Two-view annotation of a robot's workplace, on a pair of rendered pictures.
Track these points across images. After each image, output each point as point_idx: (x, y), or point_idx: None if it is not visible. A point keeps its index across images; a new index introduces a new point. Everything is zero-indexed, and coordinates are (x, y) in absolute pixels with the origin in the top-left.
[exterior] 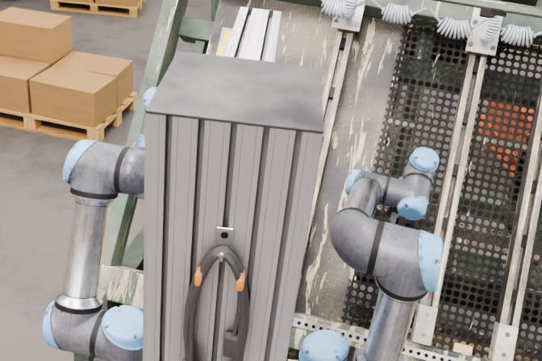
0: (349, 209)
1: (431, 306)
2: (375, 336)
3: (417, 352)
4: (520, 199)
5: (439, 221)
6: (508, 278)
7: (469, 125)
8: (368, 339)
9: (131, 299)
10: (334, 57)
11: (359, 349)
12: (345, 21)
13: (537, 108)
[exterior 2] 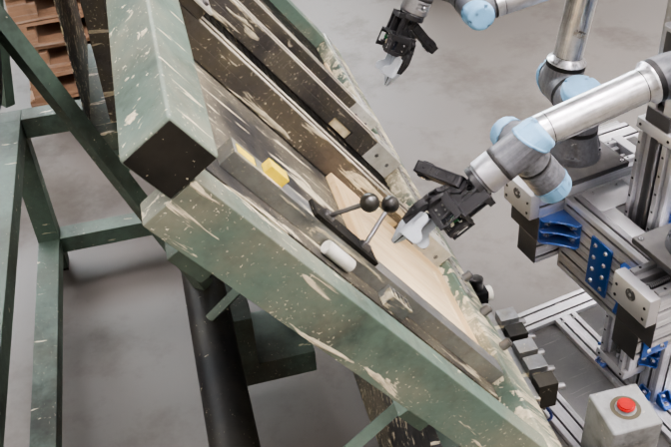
0: None
1: (374, 135)
2: (590, 27)
3: (400, 169)
4: (269, 27)
5: (321, 85)
6: (329, 74)
7: (240, 3)
8: (582, 43)
9: (541, 413)
10: (230, 48)
11: (572, 68)
12: None
13: None
